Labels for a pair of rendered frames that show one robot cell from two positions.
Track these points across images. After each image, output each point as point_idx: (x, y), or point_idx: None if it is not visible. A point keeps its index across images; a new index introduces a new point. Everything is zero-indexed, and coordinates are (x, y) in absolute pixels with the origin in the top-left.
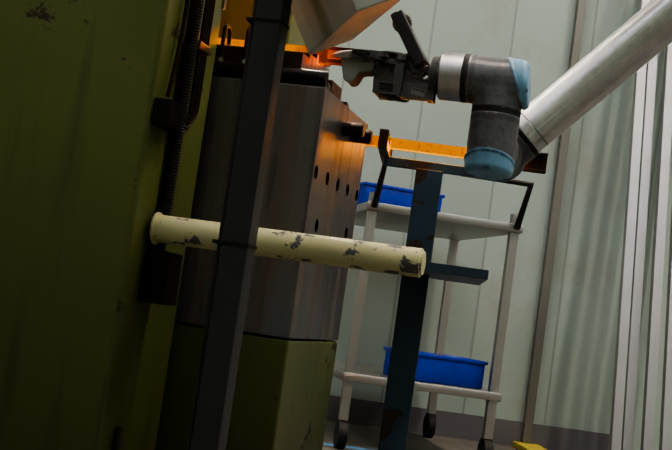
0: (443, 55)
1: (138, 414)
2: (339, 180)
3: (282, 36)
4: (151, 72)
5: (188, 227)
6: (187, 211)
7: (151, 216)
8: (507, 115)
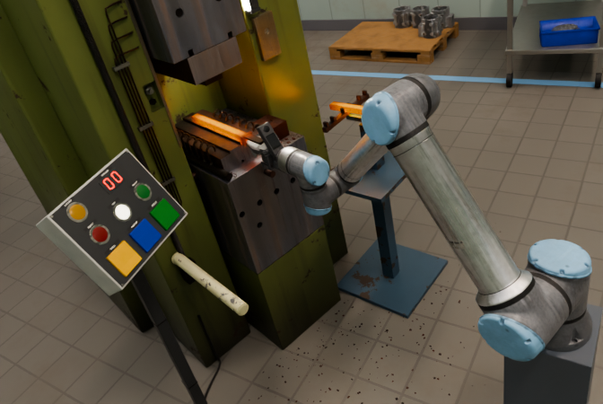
0: (279, 155)
1: (214, 300)
2: (277, 188)
3: None
4: None
5: (180, 266)
6: (205, 226)
7: (174, 253)
8: (310, 192)
